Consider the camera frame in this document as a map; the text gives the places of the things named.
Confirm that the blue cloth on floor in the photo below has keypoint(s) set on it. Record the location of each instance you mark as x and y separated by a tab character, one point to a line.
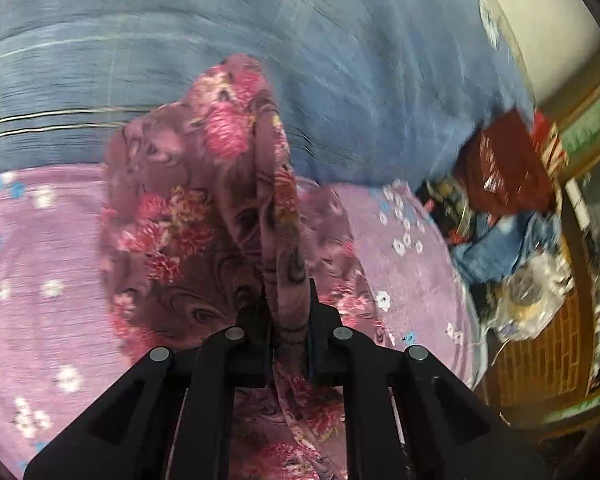
496	252

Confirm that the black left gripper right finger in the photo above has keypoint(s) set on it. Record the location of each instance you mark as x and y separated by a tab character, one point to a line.
407	415

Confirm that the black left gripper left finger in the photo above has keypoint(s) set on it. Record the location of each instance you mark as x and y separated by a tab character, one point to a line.
169	415

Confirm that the purple floral garment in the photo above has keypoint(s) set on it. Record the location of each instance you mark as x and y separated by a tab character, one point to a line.
202	219

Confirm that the lilac flowered bedsheet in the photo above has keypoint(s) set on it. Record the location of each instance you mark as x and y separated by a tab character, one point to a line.
375	255

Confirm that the red plastic bag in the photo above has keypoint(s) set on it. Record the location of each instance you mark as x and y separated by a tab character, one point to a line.
511	167

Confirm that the clear plastic bag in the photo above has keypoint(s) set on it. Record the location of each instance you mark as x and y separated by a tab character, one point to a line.
529	299

